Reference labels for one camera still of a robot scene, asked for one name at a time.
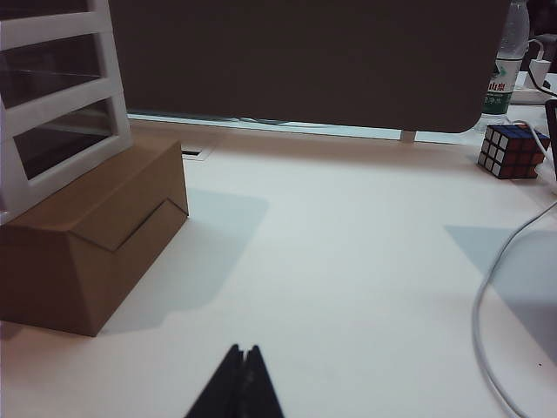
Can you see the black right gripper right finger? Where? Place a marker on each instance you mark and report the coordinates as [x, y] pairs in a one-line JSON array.
[[259, 387]]

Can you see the brown cardboard box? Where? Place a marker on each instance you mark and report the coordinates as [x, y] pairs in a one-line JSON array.
[[87, 261]]

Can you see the brown desk divider panel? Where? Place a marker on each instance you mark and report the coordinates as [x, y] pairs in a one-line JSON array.
[[304, 56]]

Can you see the black framed object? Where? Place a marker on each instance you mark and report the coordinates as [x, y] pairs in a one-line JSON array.
[[552, 139]]

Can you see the rubik's cube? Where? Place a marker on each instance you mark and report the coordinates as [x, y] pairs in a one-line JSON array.
[[505, 152]]

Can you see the white plastic drawer cabinet frame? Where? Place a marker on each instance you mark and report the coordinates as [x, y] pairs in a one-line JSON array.
[[111, 65]]

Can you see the clear water bottle green label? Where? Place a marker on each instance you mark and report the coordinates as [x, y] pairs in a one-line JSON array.
[[507, 52]]

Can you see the white charger plug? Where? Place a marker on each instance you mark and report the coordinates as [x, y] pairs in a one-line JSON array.
[[539, 67]]

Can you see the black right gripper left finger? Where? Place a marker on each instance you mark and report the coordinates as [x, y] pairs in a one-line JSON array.
[[222, 387]]

